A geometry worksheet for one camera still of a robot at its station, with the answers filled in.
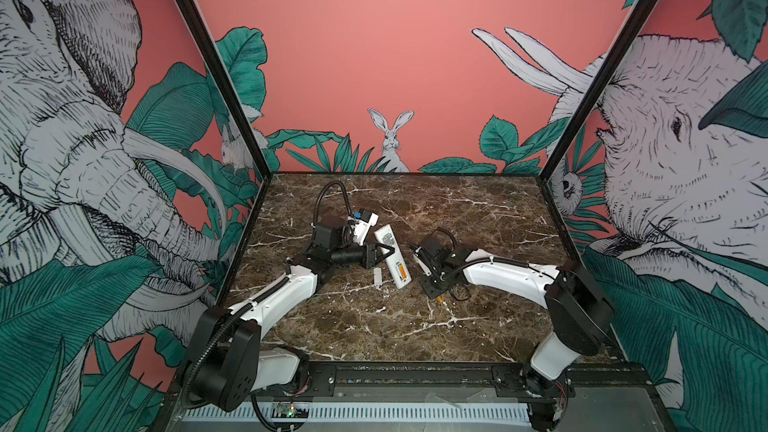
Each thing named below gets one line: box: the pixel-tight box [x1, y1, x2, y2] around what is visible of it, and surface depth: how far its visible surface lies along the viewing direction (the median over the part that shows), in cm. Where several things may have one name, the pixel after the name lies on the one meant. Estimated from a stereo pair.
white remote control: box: [374, 224, 412, 289], surface depth 81 cm
